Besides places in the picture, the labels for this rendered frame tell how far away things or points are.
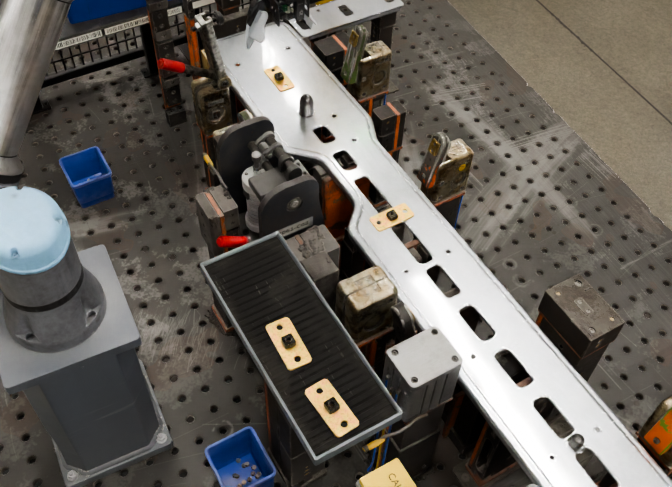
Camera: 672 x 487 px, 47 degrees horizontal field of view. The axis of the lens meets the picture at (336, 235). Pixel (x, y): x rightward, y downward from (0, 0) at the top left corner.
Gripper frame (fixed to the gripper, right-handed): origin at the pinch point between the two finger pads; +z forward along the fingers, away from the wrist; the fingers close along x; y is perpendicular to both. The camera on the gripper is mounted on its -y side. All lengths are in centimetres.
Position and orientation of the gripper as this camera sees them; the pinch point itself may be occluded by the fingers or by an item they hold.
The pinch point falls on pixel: (278, 37)
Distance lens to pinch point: 171.9
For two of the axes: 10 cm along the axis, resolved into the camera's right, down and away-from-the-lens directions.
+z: -0.4, 6.2, 7.8
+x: 8.6, -3.7, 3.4
